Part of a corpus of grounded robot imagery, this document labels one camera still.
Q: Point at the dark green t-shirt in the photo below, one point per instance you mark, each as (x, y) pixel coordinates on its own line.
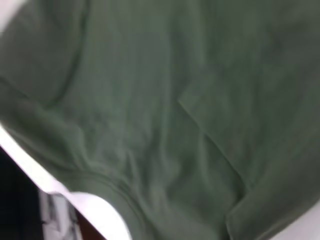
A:
(160, 100)

